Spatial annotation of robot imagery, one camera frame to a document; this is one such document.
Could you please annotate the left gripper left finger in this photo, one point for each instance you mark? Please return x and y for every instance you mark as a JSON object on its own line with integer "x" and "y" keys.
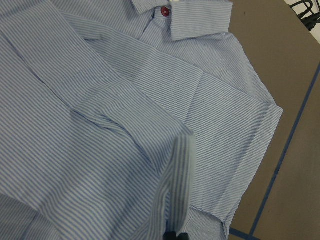
{"x": 170, "y": 235}

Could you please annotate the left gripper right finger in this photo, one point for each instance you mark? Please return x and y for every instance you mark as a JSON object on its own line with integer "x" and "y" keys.
{"x": 183, "y": 236}

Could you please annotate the black power adapter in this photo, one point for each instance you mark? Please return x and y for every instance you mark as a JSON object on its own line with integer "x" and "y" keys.
{"x": 308, "y": 18}

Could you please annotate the blue striped button shirt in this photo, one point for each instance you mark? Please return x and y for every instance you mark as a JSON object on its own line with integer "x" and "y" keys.
{"x": 126, "y": 119}

